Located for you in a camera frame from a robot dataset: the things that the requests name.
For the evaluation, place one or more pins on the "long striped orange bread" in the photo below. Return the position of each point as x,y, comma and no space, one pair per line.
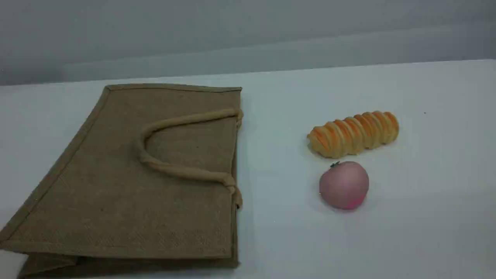
354,133

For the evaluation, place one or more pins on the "pink peach with green stem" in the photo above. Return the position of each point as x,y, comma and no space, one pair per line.
344,186

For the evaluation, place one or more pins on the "brown jute tote bag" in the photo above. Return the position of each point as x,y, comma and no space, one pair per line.
116,182

